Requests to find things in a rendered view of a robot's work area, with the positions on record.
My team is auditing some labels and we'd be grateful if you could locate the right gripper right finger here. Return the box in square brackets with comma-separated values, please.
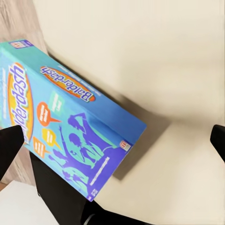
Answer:
[210, 124, 225, 162]

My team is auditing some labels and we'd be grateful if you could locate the board game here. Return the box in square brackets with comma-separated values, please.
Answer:
[0, 39, 147, 202]

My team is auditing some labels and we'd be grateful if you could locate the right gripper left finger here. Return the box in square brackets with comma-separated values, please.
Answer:
[0, 125, 24, 180]

